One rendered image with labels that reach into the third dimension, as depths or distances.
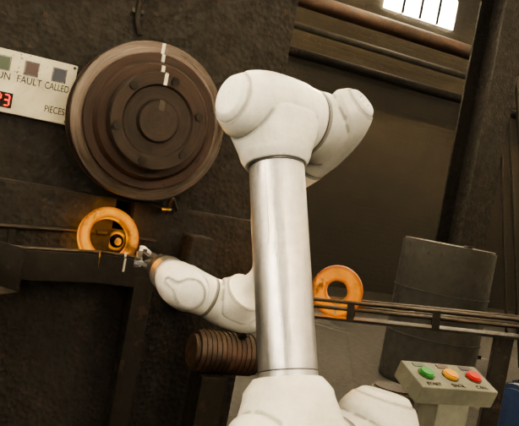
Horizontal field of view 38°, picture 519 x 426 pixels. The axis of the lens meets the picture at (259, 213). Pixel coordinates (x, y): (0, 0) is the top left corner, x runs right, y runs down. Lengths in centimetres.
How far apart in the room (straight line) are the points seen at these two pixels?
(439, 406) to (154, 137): 106
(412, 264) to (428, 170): 577
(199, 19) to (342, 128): 116
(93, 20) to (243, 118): 117
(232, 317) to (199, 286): 14
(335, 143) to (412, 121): 878
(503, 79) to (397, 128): 387
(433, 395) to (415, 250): 282
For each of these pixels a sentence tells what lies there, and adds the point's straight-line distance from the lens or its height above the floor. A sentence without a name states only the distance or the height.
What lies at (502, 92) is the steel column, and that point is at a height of 212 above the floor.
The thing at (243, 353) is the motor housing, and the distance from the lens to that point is 230.
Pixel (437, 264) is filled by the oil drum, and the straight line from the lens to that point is 463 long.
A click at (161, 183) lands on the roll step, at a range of 228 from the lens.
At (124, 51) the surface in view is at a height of 130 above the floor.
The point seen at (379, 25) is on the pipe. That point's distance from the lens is 913.
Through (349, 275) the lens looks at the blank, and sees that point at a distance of 228.
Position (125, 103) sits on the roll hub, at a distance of 217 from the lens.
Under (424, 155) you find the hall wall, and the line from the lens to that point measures 1035.
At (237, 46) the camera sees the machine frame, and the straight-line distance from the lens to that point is 255.
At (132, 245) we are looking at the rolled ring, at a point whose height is 74.
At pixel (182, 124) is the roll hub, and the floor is 112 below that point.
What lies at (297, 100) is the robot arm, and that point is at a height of 114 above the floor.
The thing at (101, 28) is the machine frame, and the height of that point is 137.
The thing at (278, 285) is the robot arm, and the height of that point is 82.
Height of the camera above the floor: 96
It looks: 1 degrees down
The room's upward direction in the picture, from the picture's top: 11 degrees clockwise
